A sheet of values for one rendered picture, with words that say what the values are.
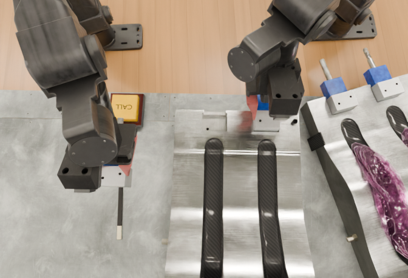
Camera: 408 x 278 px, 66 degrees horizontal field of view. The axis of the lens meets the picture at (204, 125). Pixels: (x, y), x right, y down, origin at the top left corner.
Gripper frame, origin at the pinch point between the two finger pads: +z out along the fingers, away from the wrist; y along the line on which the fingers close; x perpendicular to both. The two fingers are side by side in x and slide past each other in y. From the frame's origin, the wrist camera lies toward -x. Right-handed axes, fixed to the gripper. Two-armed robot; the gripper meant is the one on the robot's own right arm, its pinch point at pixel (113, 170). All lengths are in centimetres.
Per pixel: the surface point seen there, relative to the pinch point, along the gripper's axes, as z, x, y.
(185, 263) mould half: 9.5, -12.9, 13.6
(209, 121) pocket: 2.2, 14.7, 17.4
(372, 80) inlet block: -3, 24, 54
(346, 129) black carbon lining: 3.5, 14.4, 47.7
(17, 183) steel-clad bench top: 14.3, 5.7, -25.9
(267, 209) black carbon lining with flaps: 9.2, -2.3, 29.2
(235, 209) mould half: 8.8, -2.7, 22.9
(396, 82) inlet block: -4, 22, 58
